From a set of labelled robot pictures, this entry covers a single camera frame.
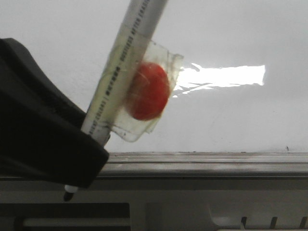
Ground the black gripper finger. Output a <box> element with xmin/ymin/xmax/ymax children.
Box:
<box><xmin>0</xmin><ymin>38</ymin><xmax>109</xmax><ymax>188</ymax></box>

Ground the red magnet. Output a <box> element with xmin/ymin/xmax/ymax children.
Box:
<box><xmin>112</xmin><ymin>41</ymin><xmax>183</xmax><ymax>142</ymax></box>

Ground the white whiteboard marker pen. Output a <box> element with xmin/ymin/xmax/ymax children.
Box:
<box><xmin>63</xmin><ymin>0</ymin><xmax>169</xmax><ymax>202</ymax></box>

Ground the grey slotted base panel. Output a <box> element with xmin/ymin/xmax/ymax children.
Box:
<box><xmin>0</xmin><ymin>179</ymin><xmax>308</xmax><ymax>231</ymax></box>

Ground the white whiteboard with aluminium frame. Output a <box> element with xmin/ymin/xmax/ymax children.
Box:
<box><xmin>0</xmin><ymin>0</ymin><xmax>308</xmax><ymax>180</ymax></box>

